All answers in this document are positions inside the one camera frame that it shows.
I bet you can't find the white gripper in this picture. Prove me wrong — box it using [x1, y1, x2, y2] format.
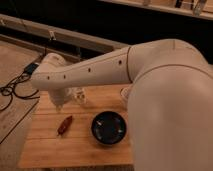
[48, 87, 86, 111]

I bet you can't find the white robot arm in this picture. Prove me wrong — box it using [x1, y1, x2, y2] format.
[31, 39, 213, 171]

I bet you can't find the black round bowl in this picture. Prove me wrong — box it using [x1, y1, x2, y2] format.
[91, 111, 127, 145]

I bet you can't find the white paper cup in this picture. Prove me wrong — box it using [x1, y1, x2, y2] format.
[120, 87, 130, 107]

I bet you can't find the black power adapter box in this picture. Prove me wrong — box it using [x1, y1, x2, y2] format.
[23, 56, 45, 75]

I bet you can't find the long metal rail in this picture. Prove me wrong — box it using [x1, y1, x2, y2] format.
[0, 13, 127, 58]

